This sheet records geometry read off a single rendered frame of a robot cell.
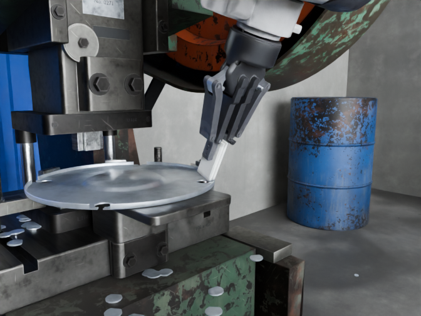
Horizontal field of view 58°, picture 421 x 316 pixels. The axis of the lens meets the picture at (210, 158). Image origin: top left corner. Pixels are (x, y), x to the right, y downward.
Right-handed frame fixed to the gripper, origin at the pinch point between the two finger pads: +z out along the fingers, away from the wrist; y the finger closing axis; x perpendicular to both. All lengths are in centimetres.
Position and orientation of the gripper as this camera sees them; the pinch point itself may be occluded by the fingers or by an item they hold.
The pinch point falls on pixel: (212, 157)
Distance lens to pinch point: 61.4
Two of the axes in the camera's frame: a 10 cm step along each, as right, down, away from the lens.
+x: -6.5, -5.2, 5.5
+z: -3.1, 8.4, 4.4
